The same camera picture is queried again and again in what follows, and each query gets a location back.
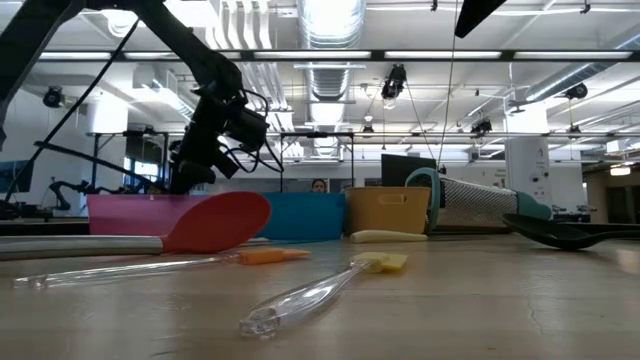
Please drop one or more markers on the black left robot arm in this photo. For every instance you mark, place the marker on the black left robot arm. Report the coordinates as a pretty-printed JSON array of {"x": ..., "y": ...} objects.
[{"x": 200, "y": 55}]

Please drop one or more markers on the black frame background workstation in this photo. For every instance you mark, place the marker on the black frame background workstation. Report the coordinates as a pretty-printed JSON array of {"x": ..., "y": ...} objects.
[{"x": 281, "y": 165}]

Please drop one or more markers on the black background monitor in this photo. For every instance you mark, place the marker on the black background monitor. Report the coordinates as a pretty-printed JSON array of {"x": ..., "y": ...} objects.
[{"x": 400, "y": 170}]

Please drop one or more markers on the cream white knife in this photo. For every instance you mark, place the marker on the cream white knife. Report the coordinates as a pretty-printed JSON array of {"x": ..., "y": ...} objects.
[{"x": 385, "y": 236}]

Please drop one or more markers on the slim silver ceiling duct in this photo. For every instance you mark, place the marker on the slim silver ceiling duct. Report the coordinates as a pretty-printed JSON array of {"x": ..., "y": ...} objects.
[{"x": 560, "y": 82}]

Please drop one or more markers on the black slotted turner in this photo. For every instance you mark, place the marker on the black slotted turner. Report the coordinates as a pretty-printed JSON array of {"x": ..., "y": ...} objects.
[{"x": 550, "y": 232}]

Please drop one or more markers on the lit ceiling lamp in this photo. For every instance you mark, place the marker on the lit ceiling lamp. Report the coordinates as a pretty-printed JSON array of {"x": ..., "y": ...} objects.
[{"x": 620, "y": 170}]

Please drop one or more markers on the black ceiling spotlight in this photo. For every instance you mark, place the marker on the black ceiling spotlight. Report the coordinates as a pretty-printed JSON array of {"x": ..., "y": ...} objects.
[
  {"x": 395, "y": 82},
  {"x": 577, "y": 91},
  {"x": 481, "y": 128},
  {"x": 52, "y": 97}
]

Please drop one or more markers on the person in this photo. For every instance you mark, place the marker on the person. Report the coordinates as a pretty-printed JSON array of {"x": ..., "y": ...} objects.
[{"x": 318, "y": 186}]

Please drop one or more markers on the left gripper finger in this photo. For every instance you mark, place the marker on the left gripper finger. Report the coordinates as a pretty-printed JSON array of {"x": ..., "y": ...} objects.
[{"x": 187, "y": 177}]

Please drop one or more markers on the teal plastic bin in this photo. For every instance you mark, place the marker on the teal plastic bin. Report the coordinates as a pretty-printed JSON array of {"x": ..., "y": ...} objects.
[{"x": 310, "y": 215}]

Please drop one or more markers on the blue screen background monitor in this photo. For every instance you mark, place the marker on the blue screen background monitor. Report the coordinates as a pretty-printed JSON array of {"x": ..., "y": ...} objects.
[{"x": 22, "y": 177}]

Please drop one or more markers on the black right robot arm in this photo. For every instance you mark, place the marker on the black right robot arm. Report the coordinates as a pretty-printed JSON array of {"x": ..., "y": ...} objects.
[{"x": 475, "y": 15}]

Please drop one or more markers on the pink plastic bin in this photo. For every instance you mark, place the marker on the pink plastic bin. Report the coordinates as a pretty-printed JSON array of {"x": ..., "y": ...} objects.
[{"x": 130, "y": 212}]

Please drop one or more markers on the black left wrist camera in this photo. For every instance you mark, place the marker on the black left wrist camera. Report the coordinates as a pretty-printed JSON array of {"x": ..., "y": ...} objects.
[{"x": 227, "y": 165}]

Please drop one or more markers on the steel box grater teal trim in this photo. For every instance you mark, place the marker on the steel box grater teal trim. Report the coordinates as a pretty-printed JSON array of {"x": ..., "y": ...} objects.
[{"x": 475, "y": 202}]

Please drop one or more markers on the orange plastic bin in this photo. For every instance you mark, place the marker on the orange plastic bin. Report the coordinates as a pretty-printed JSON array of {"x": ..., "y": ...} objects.
[{"x": 385, "y": 215}]

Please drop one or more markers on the black background robot arm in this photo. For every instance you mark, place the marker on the black background robot arm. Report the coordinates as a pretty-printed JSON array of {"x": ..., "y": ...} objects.
[{"x": 62, "y": 192}]

